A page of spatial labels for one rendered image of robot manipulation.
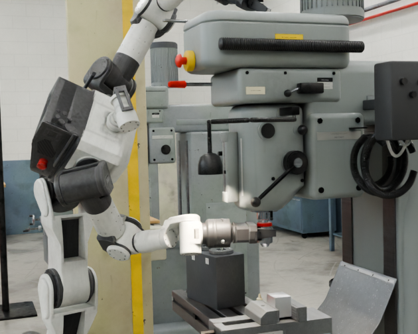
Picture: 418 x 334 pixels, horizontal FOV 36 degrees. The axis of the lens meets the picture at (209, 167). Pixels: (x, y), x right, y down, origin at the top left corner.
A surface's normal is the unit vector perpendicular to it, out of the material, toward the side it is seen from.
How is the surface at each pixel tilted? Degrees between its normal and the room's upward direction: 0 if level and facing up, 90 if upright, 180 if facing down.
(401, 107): 90
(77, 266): 94
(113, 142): 58
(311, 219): 90
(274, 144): 90
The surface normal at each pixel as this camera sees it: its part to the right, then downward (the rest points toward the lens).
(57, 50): 0.35, 0.04
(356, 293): -0.85, -0.41
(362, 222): -0.94, 0.04
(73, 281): 0.60, -0.14
